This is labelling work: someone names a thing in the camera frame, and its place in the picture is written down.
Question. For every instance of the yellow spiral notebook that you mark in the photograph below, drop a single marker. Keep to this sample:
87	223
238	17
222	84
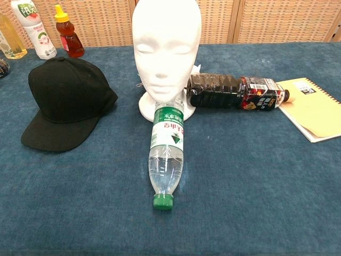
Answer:
314	112

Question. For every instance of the white crumpled tissue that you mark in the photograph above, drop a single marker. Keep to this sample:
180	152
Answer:
197	68

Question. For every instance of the dark round object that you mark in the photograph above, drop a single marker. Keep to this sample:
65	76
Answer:
3	68

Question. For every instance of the white drink bottle green label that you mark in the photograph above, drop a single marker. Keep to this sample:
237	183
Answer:
40	37

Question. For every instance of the dark coffee bottle black label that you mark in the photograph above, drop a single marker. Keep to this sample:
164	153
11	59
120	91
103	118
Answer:
213	90

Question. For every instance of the yellow tea bottle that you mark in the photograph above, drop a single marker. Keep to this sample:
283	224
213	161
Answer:
10	40

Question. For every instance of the white foam mannequin head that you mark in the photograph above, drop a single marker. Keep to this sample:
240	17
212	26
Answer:
165	53

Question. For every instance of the clear water bottle green cap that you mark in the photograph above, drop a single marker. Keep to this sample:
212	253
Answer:
166	160

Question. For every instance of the black baseball cap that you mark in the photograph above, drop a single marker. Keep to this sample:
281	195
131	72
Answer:
66	90

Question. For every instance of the honey bear bottle yellow cap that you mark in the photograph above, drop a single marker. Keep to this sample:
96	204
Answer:
70	40

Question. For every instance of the woven wood-framed screen panel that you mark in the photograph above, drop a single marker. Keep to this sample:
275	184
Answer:
106	21
279	21
218	21

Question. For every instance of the blue table cloth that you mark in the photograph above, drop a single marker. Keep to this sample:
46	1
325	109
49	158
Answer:
80	200

